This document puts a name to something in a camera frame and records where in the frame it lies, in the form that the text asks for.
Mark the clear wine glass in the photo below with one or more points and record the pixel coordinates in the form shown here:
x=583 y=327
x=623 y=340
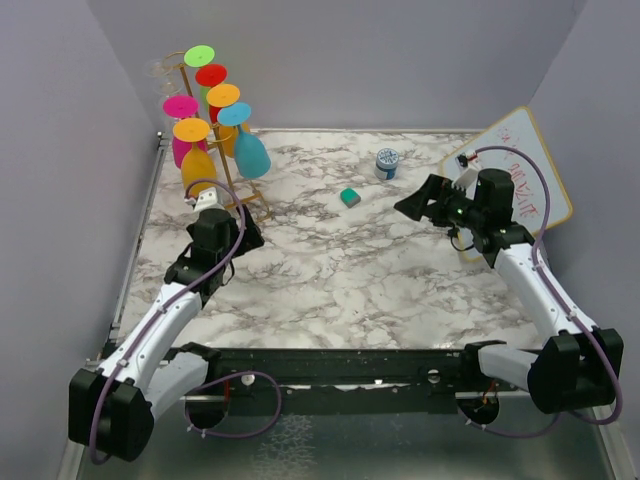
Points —
x=167 y=87
x=155 y=68

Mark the green grey eraser block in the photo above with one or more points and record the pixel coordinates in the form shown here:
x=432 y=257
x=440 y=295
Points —
x=349 y=197

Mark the gold wire glass rack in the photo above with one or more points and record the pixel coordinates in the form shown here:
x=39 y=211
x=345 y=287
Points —
x=187 y=104

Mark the green wine glass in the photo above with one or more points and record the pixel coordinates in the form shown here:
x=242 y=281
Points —
x=197 y=57

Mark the clear wine glass lower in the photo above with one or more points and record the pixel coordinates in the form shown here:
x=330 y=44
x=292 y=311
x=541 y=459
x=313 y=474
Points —
x=167 y=87

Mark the clear wine glass upper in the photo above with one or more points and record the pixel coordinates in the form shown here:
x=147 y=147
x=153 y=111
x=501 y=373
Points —
x=155 y=68

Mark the blue wine glass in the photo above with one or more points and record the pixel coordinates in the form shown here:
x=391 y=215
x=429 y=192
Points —
x=251 y=156

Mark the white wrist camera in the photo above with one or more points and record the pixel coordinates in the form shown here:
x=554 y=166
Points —
x=207 y=199
x=470 y=166

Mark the blue white round jar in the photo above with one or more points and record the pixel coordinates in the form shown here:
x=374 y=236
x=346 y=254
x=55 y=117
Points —
x=386 y=164

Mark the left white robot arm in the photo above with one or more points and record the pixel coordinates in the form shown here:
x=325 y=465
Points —
x=113 y=408

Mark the red wine glass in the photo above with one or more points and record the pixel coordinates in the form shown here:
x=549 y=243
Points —
x=208 y=77

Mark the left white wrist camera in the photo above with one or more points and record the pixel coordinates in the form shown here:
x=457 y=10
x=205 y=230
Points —
x=207 y=199

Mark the yellow framed whiteboard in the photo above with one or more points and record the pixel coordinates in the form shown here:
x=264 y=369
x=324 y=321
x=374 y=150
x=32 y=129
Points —
x=519 y=130

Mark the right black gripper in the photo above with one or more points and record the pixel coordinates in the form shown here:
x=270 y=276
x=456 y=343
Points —
x=437 y=188

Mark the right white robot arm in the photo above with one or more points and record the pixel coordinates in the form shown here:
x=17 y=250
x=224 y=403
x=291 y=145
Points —
x=579 y=364

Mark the orange wine glass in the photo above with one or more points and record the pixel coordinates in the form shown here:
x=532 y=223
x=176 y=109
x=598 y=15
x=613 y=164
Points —
x=197 y=168
x=222 y=100

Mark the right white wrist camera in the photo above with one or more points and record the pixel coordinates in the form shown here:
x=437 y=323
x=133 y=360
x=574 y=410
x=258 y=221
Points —
x=470 y=166

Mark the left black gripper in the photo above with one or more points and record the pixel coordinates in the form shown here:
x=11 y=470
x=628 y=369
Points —
x=250 y=237

